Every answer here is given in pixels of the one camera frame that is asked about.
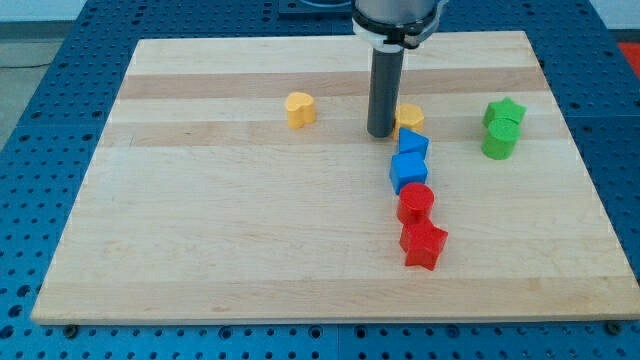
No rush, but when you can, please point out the red cylinder block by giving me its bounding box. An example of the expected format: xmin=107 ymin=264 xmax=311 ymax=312
xmin=396 ymin=182 xmax=435 ymax=225

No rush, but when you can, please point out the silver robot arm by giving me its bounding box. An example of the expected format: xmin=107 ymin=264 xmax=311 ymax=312
xmin=352 ymin=0 xmax=448 ymax=138

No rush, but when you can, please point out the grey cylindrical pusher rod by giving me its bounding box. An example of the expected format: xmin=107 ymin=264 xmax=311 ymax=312
xmin=367 ymin=49 xmax=404 ymax=138

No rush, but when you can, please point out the red star block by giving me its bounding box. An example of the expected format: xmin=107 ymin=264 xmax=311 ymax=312
xmin=399 ymin=221 xmax=448 ymax=271

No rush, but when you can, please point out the blue cube block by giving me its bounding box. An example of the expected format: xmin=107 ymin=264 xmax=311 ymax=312
xmin=389 ymin=152 xmax=428 ymax=195

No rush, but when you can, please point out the green star block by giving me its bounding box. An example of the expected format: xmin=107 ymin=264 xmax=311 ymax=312
xmin=482 ymin=97 xmax=527 ymax=127

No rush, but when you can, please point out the wooden board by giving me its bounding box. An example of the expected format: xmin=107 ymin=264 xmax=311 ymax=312
xmin=31 ymin=31 xmax=639 ymax=325

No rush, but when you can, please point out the yellow hexagon block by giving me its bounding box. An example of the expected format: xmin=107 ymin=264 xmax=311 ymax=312
xmin=392 ymin=103 xmax=425 ymax=140

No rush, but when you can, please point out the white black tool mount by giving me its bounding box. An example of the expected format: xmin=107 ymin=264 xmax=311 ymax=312
xmin=352 ymin=0 xmax=449 ymax=53

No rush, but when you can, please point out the blue triangle block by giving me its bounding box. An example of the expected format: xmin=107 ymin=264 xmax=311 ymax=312
xmin=398 ymin=127 xmax=430 ymax=160

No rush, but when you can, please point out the yellow heart block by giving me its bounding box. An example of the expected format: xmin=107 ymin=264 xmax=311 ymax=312
xmin=285 ymin=92 xmax=317 ymax=129

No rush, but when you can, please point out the green cylinder block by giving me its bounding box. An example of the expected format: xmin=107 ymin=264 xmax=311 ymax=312
xmin=481 ymin=118 xmax=521 ymax=160

